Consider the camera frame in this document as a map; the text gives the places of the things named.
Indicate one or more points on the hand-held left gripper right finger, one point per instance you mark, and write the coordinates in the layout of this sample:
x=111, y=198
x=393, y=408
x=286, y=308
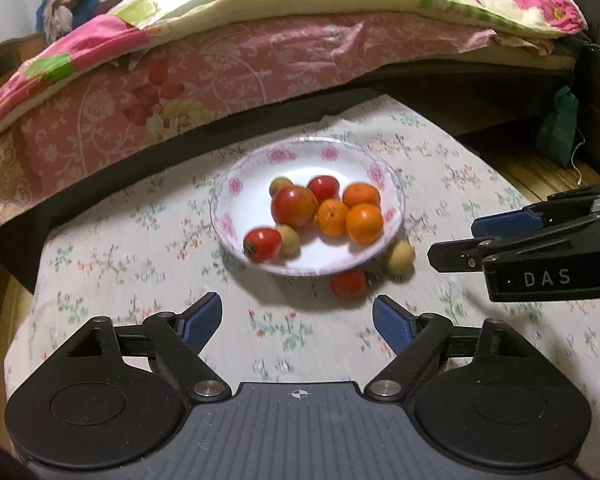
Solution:
x=392, y=322

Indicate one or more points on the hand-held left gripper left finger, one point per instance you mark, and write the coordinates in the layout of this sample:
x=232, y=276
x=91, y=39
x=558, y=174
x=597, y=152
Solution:
x=205, y=320

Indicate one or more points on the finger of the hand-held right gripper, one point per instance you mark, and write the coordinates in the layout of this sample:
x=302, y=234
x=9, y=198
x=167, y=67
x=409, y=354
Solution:
x=455, y=256
x=505, y=222

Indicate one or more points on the brown longan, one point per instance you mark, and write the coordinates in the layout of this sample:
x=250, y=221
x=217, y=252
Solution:
x=287, y=241
x=280, y=185
x=399, y=257

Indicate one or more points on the red tomato with dark stem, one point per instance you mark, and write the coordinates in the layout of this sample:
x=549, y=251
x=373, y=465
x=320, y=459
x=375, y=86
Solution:
x=261, y=244

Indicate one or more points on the orange mandarin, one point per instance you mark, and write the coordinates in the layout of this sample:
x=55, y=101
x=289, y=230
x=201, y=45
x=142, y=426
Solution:
x=332, y=217
x=364, y=223
x=361, y=193

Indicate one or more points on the white plate with pink flowers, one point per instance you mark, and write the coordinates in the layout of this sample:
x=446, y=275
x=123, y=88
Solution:
x=300, y=160

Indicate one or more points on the floral white tablecloth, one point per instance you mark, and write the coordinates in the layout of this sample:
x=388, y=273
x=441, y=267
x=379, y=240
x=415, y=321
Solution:
x=130, y=240

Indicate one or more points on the green cloth bag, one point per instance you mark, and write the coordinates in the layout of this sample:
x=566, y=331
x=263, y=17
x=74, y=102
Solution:
x=557, y=125

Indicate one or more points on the large red tomato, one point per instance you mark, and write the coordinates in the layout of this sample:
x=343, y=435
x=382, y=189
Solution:
x=294, y=206

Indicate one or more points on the pink floral bed sheet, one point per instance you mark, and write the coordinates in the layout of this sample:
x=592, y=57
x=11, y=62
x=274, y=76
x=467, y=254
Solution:
x=205, y=75

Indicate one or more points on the blue cloth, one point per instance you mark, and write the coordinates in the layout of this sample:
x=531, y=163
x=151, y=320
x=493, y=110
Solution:
x=91, y=2

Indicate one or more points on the dark bed frame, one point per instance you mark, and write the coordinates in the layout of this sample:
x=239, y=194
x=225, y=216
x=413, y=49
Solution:
x=10, y=265

